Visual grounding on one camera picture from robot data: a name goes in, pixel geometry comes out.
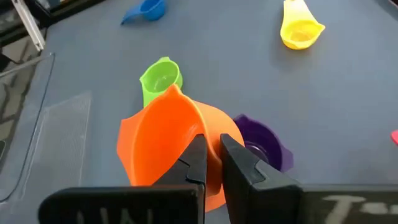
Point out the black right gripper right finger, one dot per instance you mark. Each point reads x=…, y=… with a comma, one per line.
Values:
x=264, y=193

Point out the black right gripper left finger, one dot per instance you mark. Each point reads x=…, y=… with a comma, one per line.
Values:
x=174, y=199

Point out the orange measuring cup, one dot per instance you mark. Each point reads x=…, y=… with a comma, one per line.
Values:
x=155, y=137

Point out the green measuring cup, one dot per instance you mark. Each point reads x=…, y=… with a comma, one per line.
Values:
x=158, y=77

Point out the red measuring cup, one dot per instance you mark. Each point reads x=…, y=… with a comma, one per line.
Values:
x=395, y=137

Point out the yellow measuring cup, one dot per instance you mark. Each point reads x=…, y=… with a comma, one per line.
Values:
x=300, y=31

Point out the blue measuring cup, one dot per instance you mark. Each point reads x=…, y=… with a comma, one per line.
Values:
x=150, y=9

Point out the purple measuring cup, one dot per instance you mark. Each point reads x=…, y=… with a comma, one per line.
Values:
x=264, y=137

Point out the clear plastic basket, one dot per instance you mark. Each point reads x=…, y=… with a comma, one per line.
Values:
x=31, y=124

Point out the silver aluminium rail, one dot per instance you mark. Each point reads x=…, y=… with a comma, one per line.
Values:
x=29, y=23

